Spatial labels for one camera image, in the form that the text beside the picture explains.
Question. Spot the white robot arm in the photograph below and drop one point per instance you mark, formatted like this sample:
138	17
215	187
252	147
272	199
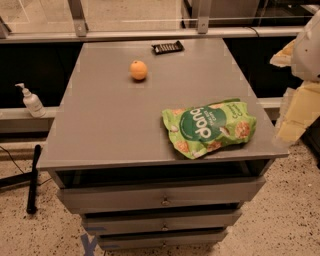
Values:
305	62

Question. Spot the green snack bag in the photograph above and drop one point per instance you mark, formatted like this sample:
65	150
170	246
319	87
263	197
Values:
197	131

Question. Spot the grey drawer cabinet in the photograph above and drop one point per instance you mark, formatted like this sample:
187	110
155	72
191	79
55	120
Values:
109	130

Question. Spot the orange fruit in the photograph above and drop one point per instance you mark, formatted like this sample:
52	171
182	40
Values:
138	70

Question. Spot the black ribbed rectangular object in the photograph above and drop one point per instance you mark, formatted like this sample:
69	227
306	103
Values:
166	48

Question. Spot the middle grey drawer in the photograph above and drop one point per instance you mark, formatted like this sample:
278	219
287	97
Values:
161	222

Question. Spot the grey drawer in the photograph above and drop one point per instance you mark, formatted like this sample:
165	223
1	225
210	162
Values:
161	222
161	238
160	195

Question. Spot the top grey drawer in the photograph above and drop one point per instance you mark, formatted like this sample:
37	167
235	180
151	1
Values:
160	195

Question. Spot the bottom grey drawer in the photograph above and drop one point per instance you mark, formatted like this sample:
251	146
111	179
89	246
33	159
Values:
161	238

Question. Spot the white pump bottle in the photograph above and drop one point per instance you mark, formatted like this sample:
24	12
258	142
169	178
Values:
32	102

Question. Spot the blue tape cross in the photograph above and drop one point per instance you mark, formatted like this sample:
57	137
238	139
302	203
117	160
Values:
88	245

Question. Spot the black rod on floor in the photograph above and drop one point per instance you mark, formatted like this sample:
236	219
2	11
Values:
31	207

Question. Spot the metal railing frame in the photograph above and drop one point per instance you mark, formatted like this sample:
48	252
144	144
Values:
47	21

